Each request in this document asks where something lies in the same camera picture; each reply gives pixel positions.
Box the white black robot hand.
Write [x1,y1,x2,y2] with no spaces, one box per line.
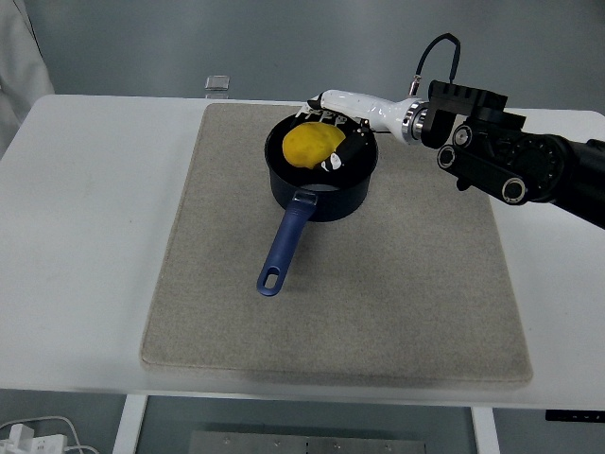
[295,89,413,173]

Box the beige fabric mat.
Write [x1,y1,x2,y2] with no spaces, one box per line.
[139,102,534,392]

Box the white table leg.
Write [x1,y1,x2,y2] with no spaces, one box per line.
[112,394,150,454]
[470,405,501,454]

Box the person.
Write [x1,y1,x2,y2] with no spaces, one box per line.
[0,0,56,160]

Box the black table control panel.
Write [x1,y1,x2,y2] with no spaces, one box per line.
[544,409,605,422]

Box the white power strip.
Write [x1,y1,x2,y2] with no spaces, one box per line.
[0,424,67,454]

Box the blue pot with handle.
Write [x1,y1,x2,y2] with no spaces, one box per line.
[256,110,380,298]

